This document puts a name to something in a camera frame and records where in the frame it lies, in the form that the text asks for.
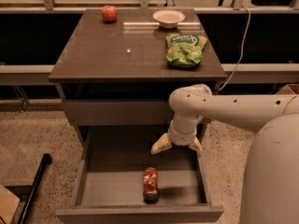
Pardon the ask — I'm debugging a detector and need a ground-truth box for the grey drawer cabinet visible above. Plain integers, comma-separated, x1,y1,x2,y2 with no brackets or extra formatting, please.
49,9,226,143

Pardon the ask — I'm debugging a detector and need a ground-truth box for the white bowl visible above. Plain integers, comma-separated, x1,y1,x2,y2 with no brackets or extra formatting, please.
153,9,185,29

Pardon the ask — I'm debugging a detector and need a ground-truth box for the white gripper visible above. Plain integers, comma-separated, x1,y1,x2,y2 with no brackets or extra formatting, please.
150,113,203,155

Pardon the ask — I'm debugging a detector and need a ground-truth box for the green chip bag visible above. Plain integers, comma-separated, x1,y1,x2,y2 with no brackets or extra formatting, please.
165,33,207,68

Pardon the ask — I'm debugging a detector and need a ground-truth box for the closed grey top drawer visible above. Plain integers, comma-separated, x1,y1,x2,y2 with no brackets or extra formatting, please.
63,99,174,126

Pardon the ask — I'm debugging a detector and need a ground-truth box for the black metal pole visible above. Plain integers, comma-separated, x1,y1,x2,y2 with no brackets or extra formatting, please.
17,153,52,224

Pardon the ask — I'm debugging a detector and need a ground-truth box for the brown cardboard box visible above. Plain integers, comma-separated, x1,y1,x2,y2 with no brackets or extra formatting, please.
0,185,20,224

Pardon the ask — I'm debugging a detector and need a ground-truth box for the open grey middle drawer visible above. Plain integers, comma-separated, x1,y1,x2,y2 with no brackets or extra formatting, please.
57,125,223,224

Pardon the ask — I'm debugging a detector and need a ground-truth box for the red coke can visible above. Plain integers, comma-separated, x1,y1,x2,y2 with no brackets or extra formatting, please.
143,167,158,202

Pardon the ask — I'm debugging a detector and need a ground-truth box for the white cable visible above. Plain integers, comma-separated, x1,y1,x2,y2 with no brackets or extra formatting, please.
218,6,252,92

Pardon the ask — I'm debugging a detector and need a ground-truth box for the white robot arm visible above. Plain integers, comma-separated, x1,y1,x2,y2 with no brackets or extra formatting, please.
151,84,299,224

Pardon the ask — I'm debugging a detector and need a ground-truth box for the red apple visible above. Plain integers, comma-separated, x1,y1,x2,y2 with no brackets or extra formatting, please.
101,6,118,22

